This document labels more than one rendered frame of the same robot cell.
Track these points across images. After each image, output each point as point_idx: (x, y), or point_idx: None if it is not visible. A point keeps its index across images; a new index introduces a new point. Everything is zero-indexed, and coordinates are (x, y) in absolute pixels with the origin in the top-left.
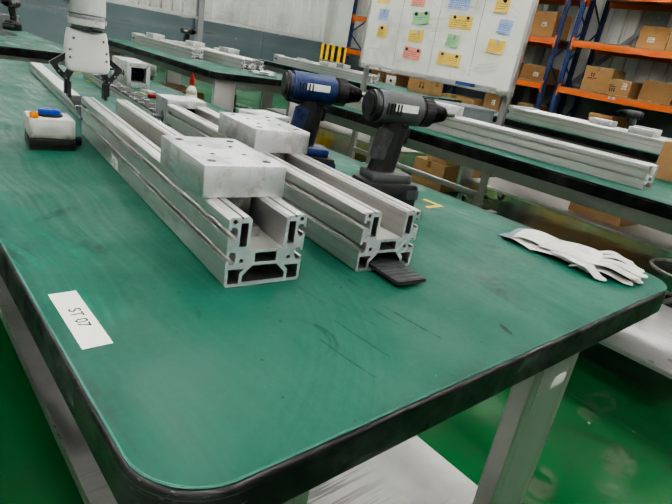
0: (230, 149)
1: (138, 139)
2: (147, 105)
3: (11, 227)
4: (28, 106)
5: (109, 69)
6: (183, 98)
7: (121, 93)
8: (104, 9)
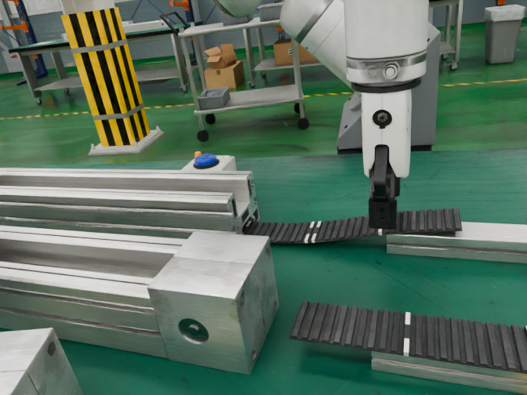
0: None
1: (36, 169)
2: (464, 327)
3: (61, 168)
4: (479, 206)
5: (367, 170)
6: (207, 262)
7: None
8: (357, 39)
